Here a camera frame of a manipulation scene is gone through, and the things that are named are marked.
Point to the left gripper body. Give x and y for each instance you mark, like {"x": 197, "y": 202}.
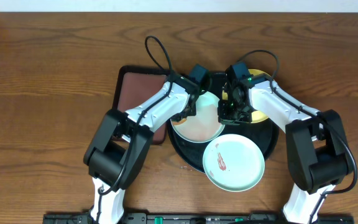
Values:
{"x": 188, "y": 112}

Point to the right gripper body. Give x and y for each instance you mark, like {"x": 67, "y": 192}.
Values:
{"x": 234, "y": 114}

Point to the light blue plate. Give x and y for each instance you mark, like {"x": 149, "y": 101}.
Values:
{"x": 204, "y": 126}
{"x": 233, "y": 163}

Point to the yellow plate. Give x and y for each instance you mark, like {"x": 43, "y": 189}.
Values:
{"x": 256, "y": 116}

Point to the green and yellow sponge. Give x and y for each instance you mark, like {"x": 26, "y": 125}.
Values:
{"x": 179, "y": 120}

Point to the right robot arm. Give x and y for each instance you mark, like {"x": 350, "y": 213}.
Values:
{"x": 318, "y": 154}

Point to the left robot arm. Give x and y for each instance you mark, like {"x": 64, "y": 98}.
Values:
{"x": 119, "y": 147}

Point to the black round tray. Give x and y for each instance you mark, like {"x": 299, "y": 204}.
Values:
{"x": 264, "y": 134}

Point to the black rectangular tray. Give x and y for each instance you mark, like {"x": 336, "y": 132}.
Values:
{"x": 136, "y": 84}

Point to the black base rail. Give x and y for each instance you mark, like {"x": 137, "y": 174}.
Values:
{"x": 142, "y": 218}

